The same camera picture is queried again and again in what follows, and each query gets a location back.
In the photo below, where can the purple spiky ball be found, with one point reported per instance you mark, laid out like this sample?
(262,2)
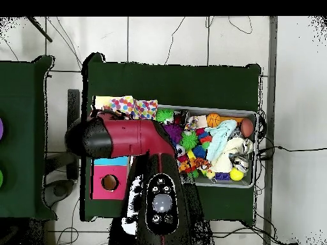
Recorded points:
(175,132)

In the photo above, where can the shallow mesh toy bin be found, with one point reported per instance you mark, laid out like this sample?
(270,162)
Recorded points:
(224,182)

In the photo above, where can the purple disc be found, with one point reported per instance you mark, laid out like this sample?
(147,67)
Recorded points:
(0,129)

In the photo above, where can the orange toy basketball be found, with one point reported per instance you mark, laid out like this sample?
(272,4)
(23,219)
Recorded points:
(213,120)

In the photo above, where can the cream knitted cloth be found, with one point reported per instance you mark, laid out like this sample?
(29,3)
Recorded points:
(227,155)

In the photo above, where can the grey floor base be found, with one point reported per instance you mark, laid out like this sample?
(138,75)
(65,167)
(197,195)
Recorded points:
(60,191)

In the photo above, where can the polka dot cloth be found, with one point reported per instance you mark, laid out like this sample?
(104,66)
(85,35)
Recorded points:
(127,106)

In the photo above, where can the black rod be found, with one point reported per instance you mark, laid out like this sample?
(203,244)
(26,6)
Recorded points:
(39,29)

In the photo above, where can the light blue cloth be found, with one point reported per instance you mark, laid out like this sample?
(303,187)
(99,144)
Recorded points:
(219,139)

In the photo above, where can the yellow tennis ball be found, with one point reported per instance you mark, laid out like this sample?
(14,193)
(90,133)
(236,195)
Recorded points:
(236,174)

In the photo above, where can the brown toy football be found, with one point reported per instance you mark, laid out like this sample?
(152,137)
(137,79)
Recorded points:
(246,127)

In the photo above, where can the wooden box with three holes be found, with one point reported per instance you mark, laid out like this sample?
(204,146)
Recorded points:
(102,194)

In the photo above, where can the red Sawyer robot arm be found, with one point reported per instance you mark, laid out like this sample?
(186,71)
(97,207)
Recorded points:
(127,137)

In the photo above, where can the green disc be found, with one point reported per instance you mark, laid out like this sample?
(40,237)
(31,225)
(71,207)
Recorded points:
(0,178)

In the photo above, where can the green cloth side table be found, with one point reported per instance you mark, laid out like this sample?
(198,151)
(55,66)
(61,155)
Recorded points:
(20,114)

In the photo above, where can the dark green tablecloth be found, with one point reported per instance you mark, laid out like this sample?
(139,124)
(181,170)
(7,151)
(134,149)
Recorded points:
(166,76)

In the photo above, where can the black upright bar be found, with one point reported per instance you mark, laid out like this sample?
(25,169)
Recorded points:
(73,102)

